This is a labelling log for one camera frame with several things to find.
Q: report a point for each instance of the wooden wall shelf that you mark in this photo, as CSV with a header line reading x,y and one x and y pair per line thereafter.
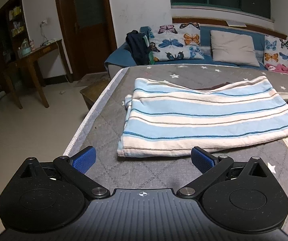
x,y
16,22

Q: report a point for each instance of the dark backpack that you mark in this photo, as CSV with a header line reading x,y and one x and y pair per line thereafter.
x,y
136,47

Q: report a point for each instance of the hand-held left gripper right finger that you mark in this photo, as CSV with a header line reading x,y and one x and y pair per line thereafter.
x,y
202,159

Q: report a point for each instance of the blue sofa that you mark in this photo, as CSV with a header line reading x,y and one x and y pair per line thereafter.
x,y
206,36

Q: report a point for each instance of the pink plush toy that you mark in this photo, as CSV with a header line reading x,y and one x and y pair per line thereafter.
x,y
283,69

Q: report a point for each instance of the blue white striped garment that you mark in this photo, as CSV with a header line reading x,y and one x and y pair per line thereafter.
x,y
204,120

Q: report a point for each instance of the brown wooden door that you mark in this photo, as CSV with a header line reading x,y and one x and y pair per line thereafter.
x,y
86,22

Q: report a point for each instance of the teal kettle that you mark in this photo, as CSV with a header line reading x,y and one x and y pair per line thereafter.
x,y
24,49

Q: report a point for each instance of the green cloth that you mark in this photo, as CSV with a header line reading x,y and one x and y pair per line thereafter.
x,y
151,55

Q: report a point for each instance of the wooden stool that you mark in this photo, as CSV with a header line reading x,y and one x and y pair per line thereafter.
x,y
93,93

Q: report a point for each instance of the wooden desk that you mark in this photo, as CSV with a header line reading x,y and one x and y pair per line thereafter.
x,y
33,55

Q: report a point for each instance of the butterfly print pillow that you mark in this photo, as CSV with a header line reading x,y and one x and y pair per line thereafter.
x,y
176,42
280,52

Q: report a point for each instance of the grey pillow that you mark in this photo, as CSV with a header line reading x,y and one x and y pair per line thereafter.
x,y
234,49

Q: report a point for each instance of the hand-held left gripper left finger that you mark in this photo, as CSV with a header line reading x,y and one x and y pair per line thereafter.
x,y
85,159

